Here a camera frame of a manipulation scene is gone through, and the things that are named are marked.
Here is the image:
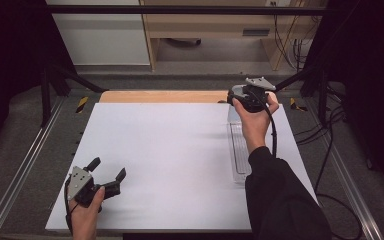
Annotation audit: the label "clear plastic packaging box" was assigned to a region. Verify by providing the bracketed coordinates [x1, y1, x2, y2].
[227, 103, 258, 184]

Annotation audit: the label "hanging cable bundle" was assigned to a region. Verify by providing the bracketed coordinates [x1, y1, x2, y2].
[272, 1, 316, 72]

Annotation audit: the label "wooden table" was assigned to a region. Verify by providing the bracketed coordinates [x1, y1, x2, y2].
[98, 89, 279, 105]

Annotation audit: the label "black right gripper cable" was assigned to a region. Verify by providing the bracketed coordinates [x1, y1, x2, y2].
[259, 94, 364, 240]

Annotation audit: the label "person's right hand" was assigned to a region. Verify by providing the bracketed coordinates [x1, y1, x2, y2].
[231, 91, 280, 155]

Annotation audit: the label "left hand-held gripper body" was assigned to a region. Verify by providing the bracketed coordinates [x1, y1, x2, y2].
[66, 165, 122, 210]

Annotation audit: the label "white cabinet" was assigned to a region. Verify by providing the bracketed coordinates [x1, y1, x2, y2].
[45, 0, 152, 67]

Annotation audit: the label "yellow black tape marker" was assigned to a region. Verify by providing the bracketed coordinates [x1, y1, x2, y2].
[75, 96, 90, 115]
[289, 97, 309, 113]

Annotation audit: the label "black floor cables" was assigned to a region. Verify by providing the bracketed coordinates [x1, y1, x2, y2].
[294, 81, 349, 194]

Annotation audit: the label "grey label plate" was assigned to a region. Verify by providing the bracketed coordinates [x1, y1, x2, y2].
[241, 28, 271, 37]

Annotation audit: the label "black metal stand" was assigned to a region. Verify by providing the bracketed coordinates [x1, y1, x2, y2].
[39, 61, 110, 128]
[273, 64, 330, 127]

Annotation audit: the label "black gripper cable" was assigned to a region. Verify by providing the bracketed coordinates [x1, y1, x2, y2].
[259, 94, 364, 240]
[63, 178, 75, 231]

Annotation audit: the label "person's left hand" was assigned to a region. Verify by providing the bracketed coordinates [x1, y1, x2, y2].
[69, 185, 107, 234]

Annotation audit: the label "aluminium rail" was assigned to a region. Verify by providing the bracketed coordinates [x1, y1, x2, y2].
[303, 97, 384, 240]
[0, 95, 67, 240]

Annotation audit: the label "light wooden desk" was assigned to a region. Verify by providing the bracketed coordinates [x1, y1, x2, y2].
[139, 0, 328, 72]

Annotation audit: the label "black horizontal frame bar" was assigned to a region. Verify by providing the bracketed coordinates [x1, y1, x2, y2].
[44, 4, 329, 16]

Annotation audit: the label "black curtain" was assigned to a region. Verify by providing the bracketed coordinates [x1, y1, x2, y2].
[0, 0, 79, 164]
[304, 0, 384, 204]

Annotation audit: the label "white board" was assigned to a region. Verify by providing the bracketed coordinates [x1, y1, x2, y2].
[44, 102, 318, 233]

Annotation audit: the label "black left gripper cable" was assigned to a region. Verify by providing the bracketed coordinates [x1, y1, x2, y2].
[63, 178, 75, 231]

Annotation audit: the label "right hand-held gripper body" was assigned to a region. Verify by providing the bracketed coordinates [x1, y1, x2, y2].
[236, 76, 277, 114]

